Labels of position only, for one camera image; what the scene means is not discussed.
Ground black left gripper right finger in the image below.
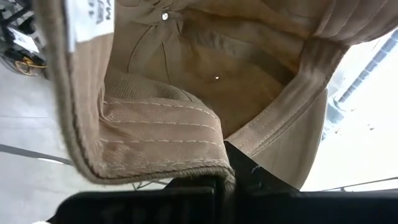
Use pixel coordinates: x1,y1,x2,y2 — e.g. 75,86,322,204
223,141,398,224

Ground tan baseball cap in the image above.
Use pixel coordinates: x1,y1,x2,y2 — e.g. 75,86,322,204
32,0,398,191

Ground white paper sheet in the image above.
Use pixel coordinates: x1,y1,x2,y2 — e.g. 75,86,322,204
7,27,40,54

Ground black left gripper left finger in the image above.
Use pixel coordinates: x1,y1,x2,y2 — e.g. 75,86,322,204
46,175,226,224

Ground yellow cable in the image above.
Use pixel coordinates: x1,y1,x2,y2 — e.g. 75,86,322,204
14,57,47,77

